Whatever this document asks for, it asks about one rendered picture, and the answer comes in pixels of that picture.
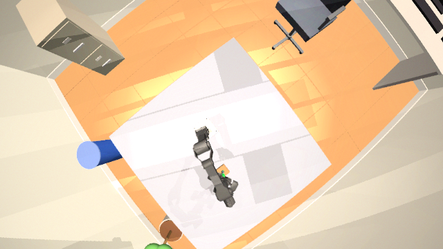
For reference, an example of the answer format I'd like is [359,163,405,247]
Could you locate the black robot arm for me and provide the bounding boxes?
[192,126,235,208]

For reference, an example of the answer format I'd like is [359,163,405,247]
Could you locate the orange square block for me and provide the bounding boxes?
[216,164,230,176]

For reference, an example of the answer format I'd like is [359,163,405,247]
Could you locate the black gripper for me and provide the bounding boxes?
[218,172,238,191]

